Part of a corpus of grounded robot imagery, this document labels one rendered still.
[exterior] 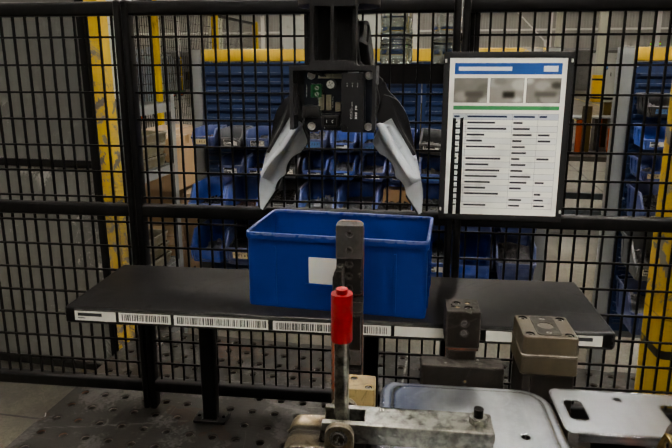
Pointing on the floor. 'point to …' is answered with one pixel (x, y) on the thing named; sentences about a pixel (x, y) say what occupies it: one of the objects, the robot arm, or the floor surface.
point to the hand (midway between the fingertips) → (340, 211)
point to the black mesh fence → (126, 62)
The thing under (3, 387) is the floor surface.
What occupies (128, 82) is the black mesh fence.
